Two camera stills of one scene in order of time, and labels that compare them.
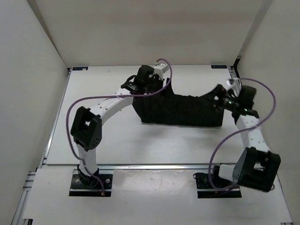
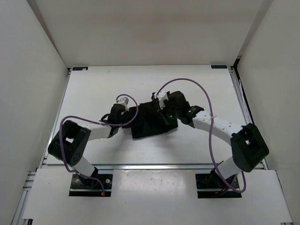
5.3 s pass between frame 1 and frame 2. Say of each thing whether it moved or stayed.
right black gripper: moved
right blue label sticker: stayed
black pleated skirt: moved
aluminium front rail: stayed
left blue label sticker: stayed
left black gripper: moved
